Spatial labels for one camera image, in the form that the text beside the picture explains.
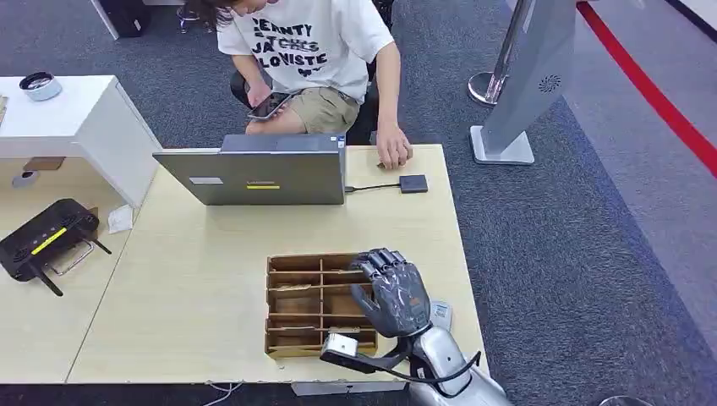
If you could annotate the person's left hand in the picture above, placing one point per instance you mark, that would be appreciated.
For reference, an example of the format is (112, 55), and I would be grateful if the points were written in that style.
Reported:
(394, 147)

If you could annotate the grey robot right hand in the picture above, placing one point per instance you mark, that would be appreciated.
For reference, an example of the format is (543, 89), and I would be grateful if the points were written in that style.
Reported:
(397, 297)

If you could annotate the person's right hand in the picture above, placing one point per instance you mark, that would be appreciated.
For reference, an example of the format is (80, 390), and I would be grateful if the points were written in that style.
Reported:
(259, 94)

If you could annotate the black smartphone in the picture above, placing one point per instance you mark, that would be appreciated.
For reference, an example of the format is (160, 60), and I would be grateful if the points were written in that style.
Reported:
(271, 105)

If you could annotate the small dark external drive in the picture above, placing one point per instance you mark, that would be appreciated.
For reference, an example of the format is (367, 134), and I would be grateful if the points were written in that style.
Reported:
(413, 184)

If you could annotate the small white printed card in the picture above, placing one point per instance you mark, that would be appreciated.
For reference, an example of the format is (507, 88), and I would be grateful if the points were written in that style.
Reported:
(441, 315)

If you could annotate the pale card in box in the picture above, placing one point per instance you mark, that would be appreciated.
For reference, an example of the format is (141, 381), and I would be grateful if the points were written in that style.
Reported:
(344, 330)
(288, 287)

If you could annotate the person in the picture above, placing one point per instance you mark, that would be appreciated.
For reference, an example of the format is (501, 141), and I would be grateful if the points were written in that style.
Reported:
(313, 50)

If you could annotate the grey laptop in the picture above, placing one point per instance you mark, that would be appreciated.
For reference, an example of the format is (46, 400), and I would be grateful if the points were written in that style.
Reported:
(263, 179)

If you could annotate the wooden card box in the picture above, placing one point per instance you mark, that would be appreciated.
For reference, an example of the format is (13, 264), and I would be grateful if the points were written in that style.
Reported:
(302, 305)

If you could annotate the chrome stool base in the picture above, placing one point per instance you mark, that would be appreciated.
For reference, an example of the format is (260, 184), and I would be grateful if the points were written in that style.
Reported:
(187, 17)

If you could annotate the black box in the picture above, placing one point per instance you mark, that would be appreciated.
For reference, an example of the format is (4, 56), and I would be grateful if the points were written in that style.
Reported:
(126, 15)

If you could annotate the grey sign stand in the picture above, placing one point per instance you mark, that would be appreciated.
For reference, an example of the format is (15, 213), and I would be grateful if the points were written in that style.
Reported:
(532, 75)

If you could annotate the white panel leg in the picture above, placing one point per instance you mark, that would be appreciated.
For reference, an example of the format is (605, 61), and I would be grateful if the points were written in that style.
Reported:
(106, 19)

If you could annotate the white cabinet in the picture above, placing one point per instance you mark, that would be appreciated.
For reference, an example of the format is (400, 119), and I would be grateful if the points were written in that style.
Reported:
(84, 123)

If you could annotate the white paper slip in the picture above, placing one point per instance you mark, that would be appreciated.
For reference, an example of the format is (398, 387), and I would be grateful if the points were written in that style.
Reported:
(120, 219)

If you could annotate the white round bowl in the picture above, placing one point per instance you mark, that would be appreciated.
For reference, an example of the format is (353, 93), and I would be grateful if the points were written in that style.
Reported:
(40, 87)

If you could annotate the brown flat block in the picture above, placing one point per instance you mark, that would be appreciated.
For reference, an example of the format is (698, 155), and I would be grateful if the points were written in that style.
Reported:
(43, 163)

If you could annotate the grey round base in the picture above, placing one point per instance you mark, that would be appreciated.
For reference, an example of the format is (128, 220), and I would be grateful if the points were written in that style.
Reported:
(626, 401)

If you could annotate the black router with antennas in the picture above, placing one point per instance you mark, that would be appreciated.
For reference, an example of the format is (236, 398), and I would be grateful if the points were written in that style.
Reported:
(45, 235)

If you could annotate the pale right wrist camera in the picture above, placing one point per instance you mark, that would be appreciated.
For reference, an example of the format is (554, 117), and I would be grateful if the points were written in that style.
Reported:
(340, 347)

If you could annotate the grey table edge bracket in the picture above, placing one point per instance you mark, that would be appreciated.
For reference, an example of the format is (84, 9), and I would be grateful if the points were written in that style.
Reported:
(347, 388)

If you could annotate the chrome stanchion post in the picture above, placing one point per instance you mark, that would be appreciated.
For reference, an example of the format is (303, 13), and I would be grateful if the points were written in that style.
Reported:
(486, 87)

